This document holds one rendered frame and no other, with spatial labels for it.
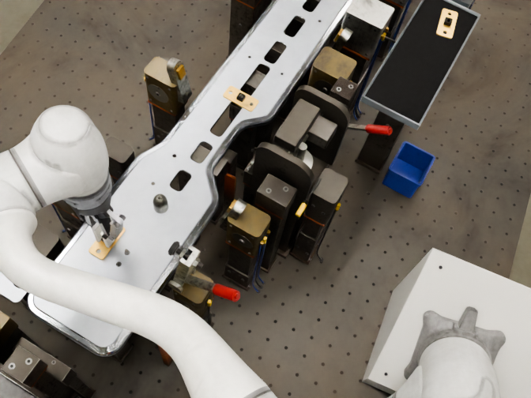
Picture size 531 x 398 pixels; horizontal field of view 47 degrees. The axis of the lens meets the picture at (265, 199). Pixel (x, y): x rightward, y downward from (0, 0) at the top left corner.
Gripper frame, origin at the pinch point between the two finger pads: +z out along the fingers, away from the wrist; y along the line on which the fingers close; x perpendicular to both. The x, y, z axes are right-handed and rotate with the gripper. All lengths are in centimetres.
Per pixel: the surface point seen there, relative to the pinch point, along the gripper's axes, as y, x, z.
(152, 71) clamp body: -14.9, 39.1, 0.0
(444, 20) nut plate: 39, 81, -12
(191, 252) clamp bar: 21.0, 1.0, -16.0
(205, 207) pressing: 13.2, 17.6, 4.6
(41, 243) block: -12.1, -7.3, 6.6
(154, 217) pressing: 5.2, 9.7, 4.6
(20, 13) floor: -135, 94, 104
